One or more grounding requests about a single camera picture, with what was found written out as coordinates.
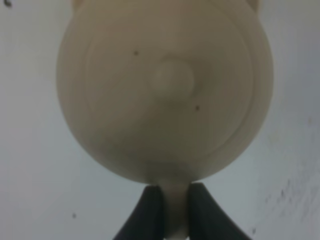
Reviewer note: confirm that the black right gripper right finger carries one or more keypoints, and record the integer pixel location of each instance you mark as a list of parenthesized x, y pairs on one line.
[(206, 219)]

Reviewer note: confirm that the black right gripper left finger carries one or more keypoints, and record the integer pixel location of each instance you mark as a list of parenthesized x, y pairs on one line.
[(147, 221)]

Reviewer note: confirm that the brown teapot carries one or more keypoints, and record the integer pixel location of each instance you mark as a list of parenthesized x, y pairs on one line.
[(165, 92)]

